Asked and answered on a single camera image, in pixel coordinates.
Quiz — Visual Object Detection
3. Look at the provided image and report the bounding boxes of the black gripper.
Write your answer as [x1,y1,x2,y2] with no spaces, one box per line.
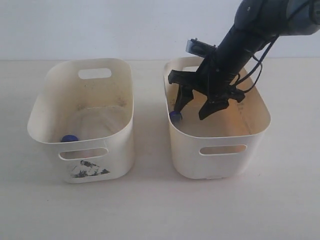
[168,53,245,120]

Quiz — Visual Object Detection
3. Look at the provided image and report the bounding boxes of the blue-capped tube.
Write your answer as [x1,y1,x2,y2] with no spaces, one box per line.
[60,134,79,143]
[169,110,183,124]

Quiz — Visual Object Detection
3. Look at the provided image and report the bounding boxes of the white plastic bin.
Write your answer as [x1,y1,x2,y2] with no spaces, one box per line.
[163,57,271,180]
[27,58,135,184]

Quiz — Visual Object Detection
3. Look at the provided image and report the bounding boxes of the orange-capped tube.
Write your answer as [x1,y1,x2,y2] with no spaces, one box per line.
[71,109,120,140]

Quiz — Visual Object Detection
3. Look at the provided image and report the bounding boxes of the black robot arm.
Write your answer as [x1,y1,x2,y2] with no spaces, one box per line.
[168,0,320,120]

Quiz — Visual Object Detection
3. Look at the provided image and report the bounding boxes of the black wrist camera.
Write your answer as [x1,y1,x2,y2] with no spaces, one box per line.
[185,38,217,58]

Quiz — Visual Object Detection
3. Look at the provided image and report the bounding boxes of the black cable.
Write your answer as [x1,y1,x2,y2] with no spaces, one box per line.
[232,4,318,94]

